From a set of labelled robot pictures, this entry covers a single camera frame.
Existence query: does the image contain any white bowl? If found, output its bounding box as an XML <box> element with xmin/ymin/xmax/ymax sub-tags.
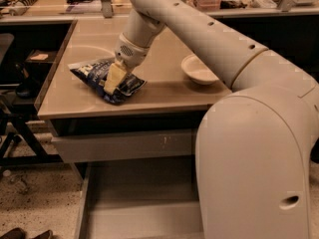
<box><xmin>181</xmin><ymin>55</ymin><xmax>218</xmax><ymax>86</ymax></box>

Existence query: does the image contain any blue kettle chip bag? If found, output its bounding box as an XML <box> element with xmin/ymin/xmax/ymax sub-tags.
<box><xmin>68</xmin><ymin>58</ymin><xmax>146</xmax><ymax>105</ymax></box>

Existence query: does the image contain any black stand at left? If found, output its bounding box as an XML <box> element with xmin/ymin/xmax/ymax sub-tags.
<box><xmin>0</xmin><ymin>33</ymin><xmax>64</xmax><ymax>167</ymax></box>

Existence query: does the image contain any open middle drawer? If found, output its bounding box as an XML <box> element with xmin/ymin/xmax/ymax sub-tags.
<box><xmin>75</xmin><ymin>155</ymin><xmax>203</xmax><ymax>239</ymax></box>

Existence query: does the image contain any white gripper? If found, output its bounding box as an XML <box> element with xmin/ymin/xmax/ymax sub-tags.
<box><xmin>104</xmin><ymin>34</ymin><xmax>149</xmax><ymax>95</ymax></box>

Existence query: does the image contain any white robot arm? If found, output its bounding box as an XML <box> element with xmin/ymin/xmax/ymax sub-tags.
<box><xmin>104</xmin><ymin>0</ymin><xmax>319</xmax><ymax>239</ymax></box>

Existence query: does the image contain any clear plastic bottle on floor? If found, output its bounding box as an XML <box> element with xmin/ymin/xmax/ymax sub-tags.
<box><xmin>2</xmin><ymin>169</ymin><xmax>28</xmax><ymax>194</ymax></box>

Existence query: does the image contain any closed top drawer front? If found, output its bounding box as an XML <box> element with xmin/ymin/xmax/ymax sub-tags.
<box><xmin>52</xmin><ymin>129</ymin><xmax>195</xmax><ymax>163</ymax></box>

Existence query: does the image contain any brown shoe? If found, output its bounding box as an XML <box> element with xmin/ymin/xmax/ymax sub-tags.
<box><xmin>0</xmin><ymin>228</ymin><xmax>26</xmax><ymax>239</ymax></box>
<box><xmin>33</xmin><ymin>230</ymin><xmax>53</xmax><ymax>239</ymax></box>

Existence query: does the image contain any grey drawer cabinet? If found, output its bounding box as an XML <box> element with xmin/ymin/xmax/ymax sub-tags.
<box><xmin>39</xmin><ymin>17</ymin><xmax>229</xmax><ymax>239</ymax></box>

